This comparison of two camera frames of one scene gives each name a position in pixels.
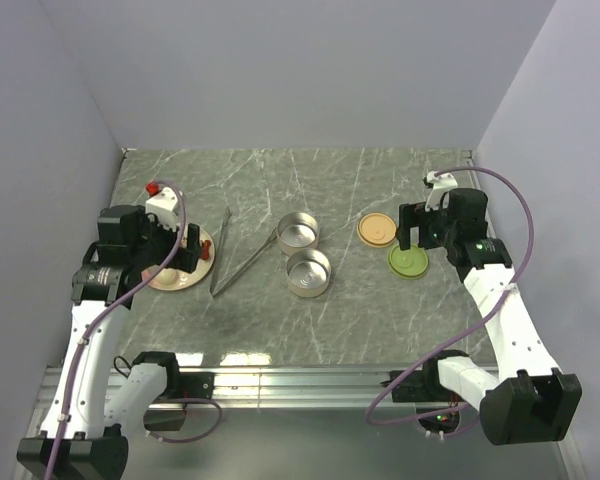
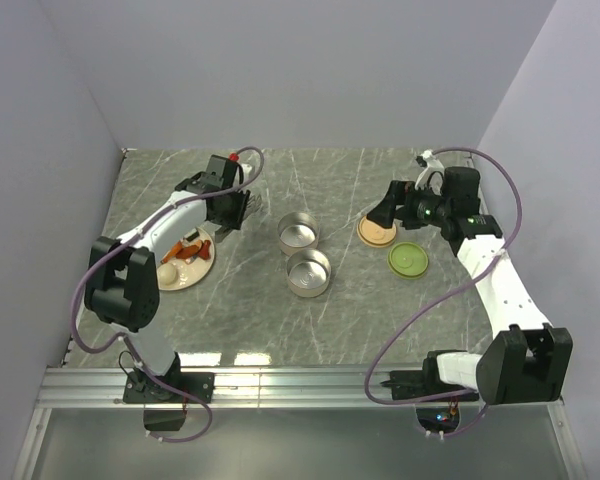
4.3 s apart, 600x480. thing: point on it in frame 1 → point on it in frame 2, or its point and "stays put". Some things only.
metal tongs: (213, 290) → (254, 206)
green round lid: (410, 264) stays put
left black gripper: (148, 222) → (235, 220)
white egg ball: (168, 276) stays put
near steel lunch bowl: (308, 272) stays put
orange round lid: (376, 230) stays put
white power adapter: (165, 206) → (231, 165)
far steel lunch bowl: (297, 231) stays put
